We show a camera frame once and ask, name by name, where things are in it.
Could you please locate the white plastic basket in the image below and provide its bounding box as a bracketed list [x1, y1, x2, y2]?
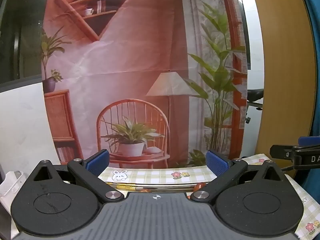
[0, 171, 27, 205]

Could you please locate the printed room backdrop cloth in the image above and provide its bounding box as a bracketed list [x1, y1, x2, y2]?
[41, 0, 250, 169]

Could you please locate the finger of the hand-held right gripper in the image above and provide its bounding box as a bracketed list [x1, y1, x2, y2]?
[270, 144, 300, 161]
[298, 136, 320, 146]

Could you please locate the dark glass window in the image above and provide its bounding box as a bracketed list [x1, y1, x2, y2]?
[0, 0, 52, 85]

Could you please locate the telescopic metal pole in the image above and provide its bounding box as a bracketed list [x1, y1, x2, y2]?
[107, 183, 200, 189]

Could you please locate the blue curtain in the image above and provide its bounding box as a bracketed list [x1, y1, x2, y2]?
[296, 0, 320, 140]

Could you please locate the wooden board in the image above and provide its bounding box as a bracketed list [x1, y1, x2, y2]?
[250, 0, 316, 167]

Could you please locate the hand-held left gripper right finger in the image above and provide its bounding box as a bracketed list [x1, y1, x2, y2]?
[190, 150, 287, 204]

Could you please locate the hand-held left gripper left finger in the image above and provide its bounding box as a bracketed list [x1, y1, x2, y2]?
[26, 149, 124, 203]

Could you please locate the black exercise bike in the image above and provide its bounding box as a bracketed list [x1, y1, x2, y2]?
[246, 89, 265, 124]

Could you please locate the bunny print checked tablecloth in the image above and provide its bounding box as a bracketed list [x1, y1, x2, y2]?
[97, 152, 320, 240]

